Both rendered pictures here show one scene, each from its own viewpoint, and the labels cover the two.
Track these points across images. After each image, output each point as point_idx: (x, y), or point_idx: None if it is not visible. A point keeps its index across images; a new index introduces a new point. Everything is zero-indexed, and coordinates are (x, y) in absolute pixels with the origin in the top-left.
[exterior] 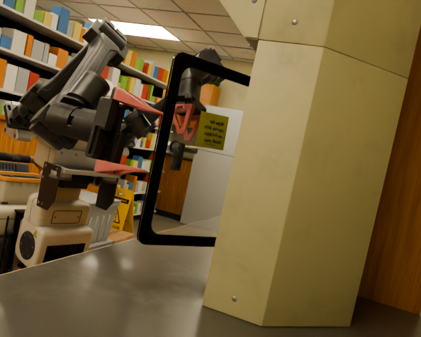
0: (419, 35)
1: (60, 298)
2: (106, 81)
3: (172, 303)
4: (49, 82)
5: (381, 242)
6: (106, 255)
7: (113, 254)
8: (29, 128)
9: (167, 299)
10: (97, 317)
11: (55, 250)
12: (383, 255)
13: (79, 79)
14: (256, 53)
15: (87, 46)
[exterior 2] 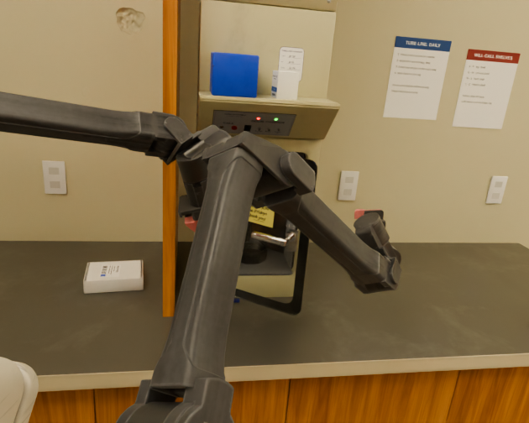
0: (179, 60)
1: (376, 329)
2: (364, 214)
3: (316, 303)
4: (225, 341)
5: (177, 216)
6: (295, 352)
7: (287, 352)
8: (396, 289)
9: (316, 305)
10: (369, 313)
11: None
12: (177, 222)
13: (383, 224)
14: (320, 146)
15: (251, 203)
